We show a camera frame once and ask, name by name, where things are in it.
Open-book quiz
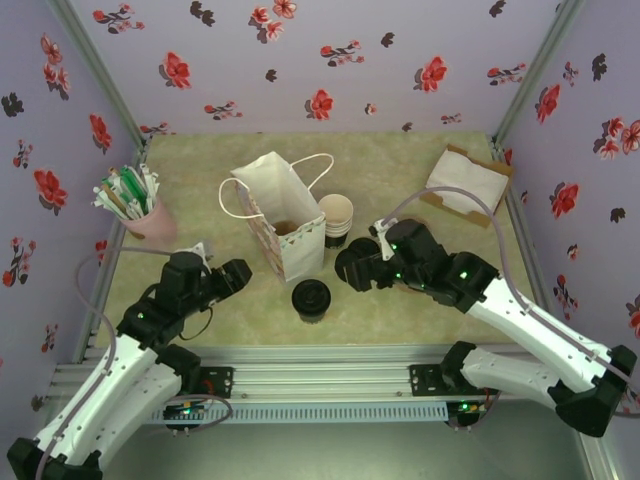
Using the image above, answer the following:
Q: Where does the grey left arm cable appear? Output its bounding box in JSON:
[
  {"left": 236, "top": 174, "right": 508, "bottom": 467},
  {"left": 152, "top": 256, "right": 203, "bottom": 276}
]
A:
[{"left": 34, "top": 245, "right": 199, "bottom": 480}]

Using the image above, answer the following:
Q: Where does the wide aluminium base rail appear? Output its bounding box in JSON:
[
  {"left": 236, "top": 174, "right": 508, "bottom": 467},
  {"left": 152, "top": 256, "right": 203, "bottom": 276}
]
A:
[{"left": 49, "top": 343, "right": 597, "bottom": 401}]

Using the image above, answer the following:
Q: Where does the grey left controller cable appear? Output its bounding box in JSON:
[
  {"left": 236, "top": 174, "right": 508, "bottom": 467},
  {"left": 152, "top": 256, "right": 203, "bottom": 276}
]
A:
[{"left": 169, "top": 394, "right": 235, "bottom": 436}]

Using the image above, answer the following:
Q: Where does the thin black cable loop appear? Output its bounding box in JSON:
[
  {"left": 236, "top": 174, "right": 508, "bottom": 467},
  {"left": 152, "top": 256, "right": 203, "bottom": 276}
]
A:
[{"left": 177, "top": 305, "right": 215, "bottom": 342}]

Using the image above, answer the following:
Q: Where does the grey controller cable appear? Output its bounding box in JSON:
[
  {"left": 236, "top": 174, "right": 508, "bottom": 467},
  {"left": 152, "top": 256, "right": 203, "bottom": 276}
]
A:
[
  {"left": 169, "top": 394, "right": 235, "bottom": 436},
  {"left": 449, "top": 389, "right": 503, "bottom": 432}
]

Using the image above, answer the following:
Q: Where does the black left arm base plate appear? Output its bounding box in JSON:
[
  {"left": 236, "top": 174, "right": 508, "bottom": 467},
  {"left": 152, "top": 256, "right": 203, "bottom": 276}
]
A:
[{"left": 197, "top": 366, "right": 235, "bottom": 401}]

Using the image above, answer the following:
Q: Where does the white paper napkin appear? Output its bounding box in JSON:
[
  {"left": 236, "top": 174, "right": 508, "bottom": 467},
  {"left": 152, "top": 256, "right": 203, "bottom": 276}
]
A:
[{"left": 424, "top": 149, "right": 510, "bottom": 217}]

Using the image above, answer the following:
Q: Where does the stack of paper cups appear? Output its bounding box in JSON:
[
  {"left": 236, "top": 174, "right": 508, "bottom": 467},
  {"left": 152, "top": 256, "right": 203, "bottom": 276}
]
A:
[{"left": 318, "top": 193, "right": 355, "bottom": 227}]

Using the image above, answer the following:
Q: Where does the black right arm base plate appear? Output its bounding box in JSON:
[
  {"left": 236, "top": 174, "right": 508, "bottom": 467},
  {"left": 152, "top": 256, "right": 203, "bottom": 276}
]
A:
[{"left": 408, "top": 363, "right": 464, "bottom": 400}]

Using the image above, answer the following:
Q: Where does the pink straw holder cup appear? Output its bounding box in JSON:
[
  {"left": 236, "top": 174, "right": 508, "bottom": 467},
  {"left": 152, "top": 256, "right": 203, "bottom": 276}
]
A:
[{"left": 122, "top": 198, "right": 179, "bottom": 252}]

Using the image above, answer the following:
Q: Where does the brown cardboard tray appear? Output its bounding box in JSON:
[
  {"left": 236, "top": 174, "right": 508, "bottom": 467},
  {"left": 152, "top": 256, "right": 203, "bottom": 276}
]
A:
[{"left": 418, "top": 143, "right": 515, "bottom": 230}]

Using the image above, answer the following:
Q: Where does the green wrapped straw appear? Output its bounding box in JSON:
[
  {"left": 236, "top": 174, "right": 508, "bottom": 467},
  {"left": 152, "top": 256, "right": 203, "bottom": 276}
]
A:
[
  {"left": 102, "top": 173, "right": 134, "bottom": 220},
  {"left": 119, "top": 166, "right": 151, "bottom": 216}
]

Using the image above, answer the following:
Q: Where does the aluminium frame post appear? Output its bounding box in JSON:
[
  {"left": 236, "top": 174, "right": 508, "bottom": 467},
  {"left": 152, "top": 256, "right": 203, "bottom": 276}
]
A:
[
  {"left": 47, "top": 0, "right": 151, "bottom": 151},
  {"left": 492, "top": 0, "right": 586, "bottom": 146}
]

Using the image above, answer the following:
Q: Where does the grey right arm cable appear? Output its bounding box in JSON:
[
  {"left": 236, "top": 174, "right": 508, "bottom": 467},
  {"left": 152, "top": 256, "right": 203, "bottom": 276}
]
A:
[{"left": 382, "top": 185, "right": 640, "bottom": 419}]

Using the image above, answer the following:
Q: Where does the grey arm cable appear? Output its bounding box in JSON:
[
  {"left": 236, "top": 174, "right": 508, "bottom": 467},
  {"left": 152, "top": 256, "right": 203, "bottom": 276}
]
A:
[
  {"left": 382, "top": 185, "right": 640, "bottom": 419},
  {"left": 34, "top": 245, "right": 199, "bottom": 480}
]

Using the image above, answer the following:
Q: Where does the grey right controller cable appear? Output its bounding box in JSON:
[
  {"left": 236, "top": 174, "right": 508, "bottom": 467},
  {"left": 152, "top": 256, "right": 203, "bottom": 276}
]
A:
[{"left": 449, "top": 389, "right": 503, "bottom": 432}]

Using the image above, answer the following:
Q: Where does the aluminium lower frame rail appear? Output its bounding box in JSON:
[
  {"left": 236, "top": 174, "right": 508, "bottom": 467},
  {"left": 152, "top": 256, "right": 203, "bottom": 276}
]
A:
[{"left": 574, "top": 429, "right": 626, "bottom": 480}]

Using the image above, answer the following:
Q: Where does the white slotted cable duct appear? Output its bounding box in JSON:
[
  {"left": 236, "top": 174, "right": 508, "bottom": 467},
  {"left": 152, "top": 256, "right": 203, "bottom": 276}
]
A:
[{"left": 149, "top": 402, "right": 450, "bottom": 426}]

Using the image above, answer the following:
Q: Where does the white cartoon paper gift bag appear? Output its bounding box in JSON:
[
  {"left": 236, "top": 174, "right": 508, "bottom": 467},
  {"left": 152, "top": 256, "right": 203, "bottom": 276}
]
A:
[{"left": 218, "top": 151, "right": 335, "bottom": 285}]

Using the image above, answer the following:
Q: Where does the tan wrapped straw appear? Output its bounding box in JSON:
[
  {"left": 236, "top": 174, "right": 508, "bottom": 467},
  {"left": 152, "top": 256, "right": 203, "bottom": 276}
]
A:
[{"left": 110, "top": 167, "right": 136, "bottom": 216}]

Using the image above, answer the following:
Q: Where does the black plastic cup lid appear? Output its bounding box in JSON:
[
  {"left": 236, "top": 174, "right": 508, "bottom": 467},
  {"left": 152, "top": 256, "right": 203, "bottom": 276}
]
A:
[
  {"left": 291, "top": 278, "right": 333, "bottom": 317},
  {"left": 348, "top": 237, "right": 382, "bottom": 259},
  {"left": 334, "top": 248, "right": 357, "bottom": 282}
]

